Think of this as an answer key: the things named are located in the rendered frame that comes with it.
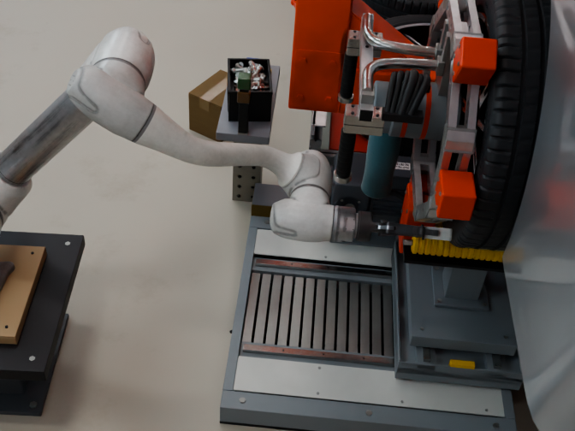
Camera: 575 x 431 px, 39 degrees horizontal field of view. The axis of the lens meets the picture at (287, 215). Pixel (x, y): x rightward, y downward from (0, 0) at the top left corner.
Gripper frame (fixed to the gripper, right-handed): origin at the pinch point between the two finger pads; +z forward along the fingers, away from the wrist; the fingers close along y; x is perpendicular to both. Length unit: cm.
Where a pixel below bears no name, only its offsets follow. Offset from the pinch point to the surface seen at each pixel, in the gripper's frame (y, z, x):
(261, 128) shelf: -57, -49, 31
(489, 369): -31, 23, -35
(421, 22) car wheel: -103, 5, 84
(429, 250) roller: -13.0, 0.7, -3.9
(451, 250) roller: -13.0, 6.3, -3.6
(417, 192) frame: -13.1, -3.8, 10.9
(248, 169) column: -89, -54, 20
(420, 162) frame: -22.3, -2.5, 20.1
